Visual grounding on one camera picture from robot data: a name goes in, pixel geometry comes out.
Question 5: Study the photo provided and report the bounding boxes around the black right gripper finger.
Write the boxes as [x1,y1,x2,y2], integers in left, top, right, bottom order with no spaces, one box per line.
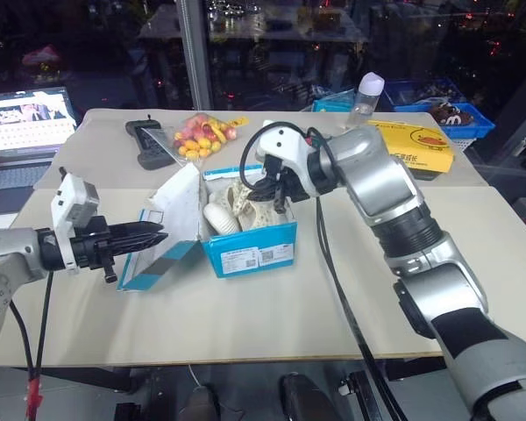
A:
[272,182,289,215]
[245,173,276,203]

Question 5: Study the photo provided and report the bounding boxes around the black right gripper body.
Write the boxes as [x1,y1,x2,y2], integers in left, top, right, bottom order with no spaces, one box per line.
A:
[262,153,311,205]

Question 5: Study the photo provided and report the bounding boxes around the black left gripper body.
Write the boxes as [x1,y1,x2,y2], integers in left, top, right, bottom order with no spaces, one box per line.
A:
[68,215,118,284]

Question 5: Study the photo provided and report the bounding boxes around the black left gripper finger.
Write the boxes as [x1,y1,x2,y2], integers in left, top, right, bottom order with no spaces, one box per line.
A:
[109,232,170,256]
[108,221,165,239]

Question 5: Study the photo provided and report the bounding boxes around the cream knit shoe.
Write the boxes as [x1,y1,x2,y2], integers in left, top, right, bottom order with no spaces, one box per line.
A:
[203,202,243,237]
[225,178,295,231]

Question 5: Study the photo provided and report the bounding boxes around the blue and white shoebox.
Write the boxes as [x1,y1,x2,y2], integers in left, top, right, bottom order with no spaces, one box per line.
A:
[116,163,300,293]

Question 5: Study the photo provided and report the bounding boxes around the open laptop computer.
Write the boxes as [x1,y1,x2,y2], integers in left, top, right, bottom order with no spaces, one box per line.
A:
[0,85,78,217]

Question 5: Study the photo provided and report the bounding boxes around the clear bag of toy fruits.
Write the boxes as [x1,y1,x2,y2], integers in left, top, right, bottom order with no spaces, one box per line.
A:
[142,112,240,166]

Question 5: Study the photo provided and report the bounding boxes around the black handheld controller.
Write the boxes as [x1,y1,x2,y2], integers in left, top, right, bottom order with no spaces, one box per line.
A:
[124,114,177,171]

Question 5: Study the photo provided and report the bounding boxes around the teal flat box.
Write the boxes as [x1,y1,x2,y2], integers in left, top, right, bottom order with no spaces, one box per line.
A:
[310,87,361,115]

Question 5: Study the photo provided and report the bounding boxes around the clear bottle with white cap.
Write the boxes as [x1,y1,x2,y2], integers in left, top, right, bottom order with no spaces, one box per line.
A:
[347,72,387,132]

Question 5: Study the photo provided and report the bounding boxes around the yellow cardboard box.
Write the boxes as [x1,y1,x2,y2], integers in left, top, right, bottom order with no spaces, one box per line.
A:
[366,119,456,182]

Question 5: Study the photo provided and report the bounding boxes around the grey metal pillar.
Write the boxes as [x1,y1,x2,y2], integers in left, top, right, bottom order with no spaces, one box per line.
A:
[181,0,215,111]

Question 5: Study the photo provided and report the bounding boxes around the brown plush toy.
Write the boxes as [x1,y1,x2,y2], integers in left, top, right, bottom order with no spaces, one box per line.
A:
[429,100,475,129]

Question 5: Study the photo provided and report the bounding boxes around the blue plastic bin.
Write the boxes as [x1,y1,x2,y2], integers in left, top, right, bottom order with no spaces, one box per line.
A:
[384,78,497,153]

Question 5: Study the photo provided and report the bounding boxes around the thin black wrist cable loop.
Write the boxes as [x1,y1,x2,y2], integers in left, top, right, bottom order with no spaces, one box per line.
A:
[238,125,278,198]

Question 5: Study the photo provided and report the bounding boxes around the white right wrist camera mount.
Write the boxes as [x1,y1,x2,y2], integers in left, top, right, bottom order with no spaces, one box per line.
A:
[254,122,319,199]

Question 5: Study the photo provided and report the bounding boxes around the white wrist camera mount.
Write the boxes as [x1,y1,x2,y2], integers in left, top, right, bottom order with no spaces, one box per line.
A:
[50,172,101,274]
[254,122,319,199]

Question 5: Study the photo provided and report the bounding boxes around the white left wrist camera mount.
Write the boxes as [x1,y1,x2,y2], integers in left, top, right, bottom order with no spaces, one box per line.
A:
[50,172,101,274]

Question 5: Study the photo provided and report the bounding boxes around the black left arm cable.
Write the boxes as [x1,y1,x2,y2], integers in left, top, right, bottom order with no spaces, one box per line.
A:
[7,269,56,382]

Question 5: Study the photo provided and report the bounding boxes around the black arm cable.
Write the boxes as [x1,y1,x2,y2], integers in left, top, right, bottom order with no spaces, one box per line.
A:
[7,269,56,382]
[314,196,407,421]

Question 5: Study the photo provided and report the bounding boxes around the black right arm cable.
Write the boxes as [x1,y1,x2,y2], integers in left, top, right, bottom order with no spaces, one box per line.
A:
[314,196,407,421]

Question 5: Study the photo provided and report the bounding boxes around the red tape on cable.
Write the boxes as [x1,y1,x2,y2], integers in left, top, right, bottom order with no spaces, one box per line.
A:
[25,368,46,421]

